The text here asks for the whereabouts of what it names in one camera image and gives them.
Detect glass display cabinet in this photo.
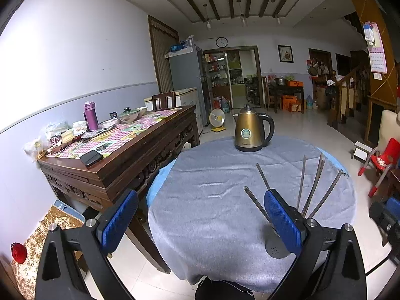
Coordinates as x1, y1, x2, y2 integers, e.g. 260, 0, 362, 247
202, 50, 230, 107

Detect clear plastic bag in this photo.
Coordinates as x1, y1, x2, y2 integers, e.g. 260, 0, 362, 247
45, 121, 69, 138

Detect perforated metal utensil holder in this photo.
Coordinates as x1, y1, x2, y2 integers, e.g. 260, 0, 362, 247
265, 225, 293, 259

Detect person's dark clothing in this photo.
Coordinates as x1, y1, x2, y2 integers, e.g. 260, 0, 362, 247
194, 276, 276, 300

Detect light blue plastic basin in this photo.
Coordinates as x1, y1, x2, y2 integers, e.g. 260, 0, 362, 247
53, 199, 85, 222

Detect brown folded umbrella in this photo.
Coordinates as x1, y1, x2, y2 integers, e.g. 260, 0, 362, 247
50, 139, 85, 155

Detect dark wooden chair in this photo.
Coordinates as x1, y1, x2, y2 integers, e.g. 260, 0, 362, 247
152, 91, 176, 111
262, 76, 276, 110

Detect white step stool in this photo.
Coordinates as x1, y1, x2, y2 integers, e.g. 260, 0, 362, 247
351, 141, 374, 160

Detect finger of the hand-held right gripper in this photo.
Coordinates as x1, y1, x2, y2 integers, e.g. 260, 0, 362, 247
387, 197, 400, 218

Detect beige sofa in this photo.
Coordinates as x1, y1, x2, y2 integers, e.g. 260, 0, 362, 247
376, 109, 400, 151

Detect black phone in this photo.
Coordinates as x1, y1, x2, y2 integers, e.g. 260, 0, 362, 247
79, 150, 104, 168

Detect yellowish snack bag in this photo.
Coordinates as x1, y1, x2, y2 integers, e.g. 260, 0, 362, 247
24, 139, 47, 162

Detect dark wooden door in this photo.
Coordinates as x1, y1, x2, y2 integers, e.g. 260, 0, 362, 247
309, 48, 333, 107
335, 53, 352, 77

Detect gold floral mat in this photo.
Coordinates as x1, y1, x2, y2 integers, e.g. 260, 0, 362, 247
11, 204, 85, 291

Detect white hanging bag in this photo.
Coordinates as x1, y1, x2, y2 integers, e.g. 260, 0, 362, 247
362, 23, 374, 46

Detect kitchen sliding door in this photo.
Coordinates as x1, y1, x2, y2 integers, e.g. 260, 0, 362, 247
226, 46, 261, 108

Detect orange cardboard boxes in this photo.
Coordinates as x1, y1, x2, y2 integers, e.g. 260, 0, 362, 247
282, 95, 303, 112

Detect framed wall picture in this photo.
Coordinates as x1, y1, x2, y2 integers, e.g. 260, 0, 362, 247
277, 45, 294, 63

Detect set of dark chopsticks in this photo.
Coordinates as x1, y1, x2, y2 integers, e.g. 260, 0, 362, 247
243, 152, 344, 227

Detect grey table cloth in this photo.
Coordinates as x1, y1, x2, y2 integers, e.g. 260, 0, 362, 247
147, 136, 358, 293

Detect round heater yellow base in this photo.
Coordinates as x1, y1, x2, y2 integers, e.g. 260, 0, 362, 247
209, 108, 226, 132

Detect red plastic child chair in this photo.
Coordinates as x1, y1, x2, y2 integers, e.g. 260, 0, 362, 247
358, 137, 400, 197

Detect bowl with glass lid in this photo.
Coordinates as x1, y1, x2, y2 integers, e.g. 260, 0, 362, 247
119, 108, 141, 123

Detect white chest freezer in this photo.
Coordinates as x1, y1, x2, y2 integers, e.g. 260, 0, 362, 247
144, 87, 201, 126

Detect dark wooden side table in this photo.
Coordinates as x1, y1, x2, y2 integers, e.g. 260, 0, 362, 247
267, 81, 305, 114

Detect pink wall calendar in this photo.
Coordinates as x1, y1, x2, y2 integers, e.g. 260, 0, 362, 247
362, 21, 388, 74

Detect red round object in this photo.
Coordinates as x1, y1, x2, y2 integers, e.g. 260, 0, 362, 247
10, 242, 28, 264

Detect gold electric kettle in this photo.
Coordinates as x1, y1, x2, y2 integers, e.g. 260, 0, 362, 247
233, 104, 275, 153

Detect wooden stair railing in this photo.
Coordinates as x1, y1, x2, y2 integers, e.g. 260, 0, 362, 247
326, 62, 371, 129

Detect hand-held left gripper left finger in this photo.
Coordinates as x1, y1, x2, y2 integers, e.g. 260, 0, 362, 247
35, 189, 140, 300

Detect pink checked tablecloth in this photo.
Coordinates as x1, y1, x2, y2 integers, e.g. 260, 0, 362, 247
47, 108, 183, 160

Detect grey refrigerator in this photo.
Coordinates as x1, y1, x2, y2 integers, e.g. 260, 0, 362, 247
165, 45, 208, 126

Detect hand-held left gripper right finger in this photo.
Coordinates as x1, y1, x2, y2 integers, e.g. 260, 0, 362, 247
264, 189, 367, 300

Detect hanging bags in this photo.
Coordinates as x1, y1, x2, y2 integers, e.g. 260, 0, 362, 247
307, 59, 330, 77

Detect purple thermos bottle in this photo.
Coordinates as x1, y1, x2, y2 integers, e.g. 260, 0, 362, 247
83, 101, 99, 132

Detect carved dark wooden table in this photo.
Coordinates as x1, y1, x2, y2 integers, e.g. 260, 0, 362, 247
37, 105, 201, 274

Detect brown curtain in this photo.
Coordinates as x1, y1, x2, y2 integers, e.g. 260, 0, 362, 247
147, 15, 179, 96

